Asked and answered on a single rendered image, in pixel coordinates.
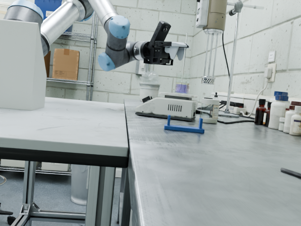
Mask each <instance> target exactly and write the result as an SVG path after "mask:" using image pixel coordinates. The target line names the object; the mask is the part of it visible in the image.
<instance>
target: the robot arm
mask: <svg viewBox="0 0 301 226"><path fill-rule="evenodd" d="M93 12H95V14H96V15H97V17H98V19H99V21H100V22H101V24H102V26H103V28H104V29H105V31H106V33H107V43H106V49H105V52H103V53H101V54H99V56H98V63H99V66H100V67H101V68H102V69H103V70H104V71H110V70H115V69H116V68H118V67H120V66H122V65H124V64H127V63H129V62H132V61H134V60H137V61H143V63H145V64H151V65H167V64H169V63H170V62H171V64H170V65H173V59H175V57H176V55H177V56H178V60H180V61H181V60H182V59H183V57H184V50H185V47H186V48H189V45H188V44H187V45H186V44H185V43H181V42H166V41H165V38H166V36H167V34H168V32H169V30H170V28H171V25H170V24H169V23H167V22H164V21H159V23H158V25H157V27H156V29H155V32H154V34H153V36H152V38H151V40H150V42H148V41H138V42H130V41H128V42H127V39H128V35H129V32H130V22H129V20H128V19H127V18H125V17H124V16H121V15H119V14H118V12H117V11H116V9H115V8H114V6H113V5H112V3H111V1H110V0H62V4H61V6H60V7H59V8H58V9H57V10H56V11H54V12H53V13H52V14H51V15H50V16H49V17H47V18H46V19H45V20H43V13H42V11H41V9H40V8H39V7H37V6H36V5H35V4H34V3H32V2H30V1H27V0H17V1H14V2H13V3H12V4H11V5H10V6H9V7H8V9H7V12H6V14H5V16H4V18H3V19H6V20H15V21H23V22H35V23H38V24H39V32H40V38H41V43H42V49H43V57H45V56H46V55H47V54H48V53H49V51H50V45H51V44H52V43H53V42H54V41H55V40H56V39H57V38H59V37H60V36H61V35H62V34H63V33H64V32H65V31H66V30H67V29H68V28H69V27H70V26H71V25H72V24H73V23H74V22H75V21H77V22H83V21H87V20H89V19H90V18H91V17H92V16H93ZM148 60H149V61H148ZM166 63H167V64H166Z"/></svg>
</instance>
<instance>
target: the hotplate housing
mask: <svg viewBox="0 0 301 226"><path fill-rule="evenodd" d="M197 108H198V101H197V100H192V98H189V97H179V96H167V95H165V97H157V98H153V99H151V100H150V101H147V102H145V103H143V104H141V105H139V106H136V108H135V111H136V113H135V114H136V115H140V116H152V117H163V118H168V115H171V119H178V120H184V121H192V120H194V119H195V118H196V115H197V114H200V110H197Z"/></svg>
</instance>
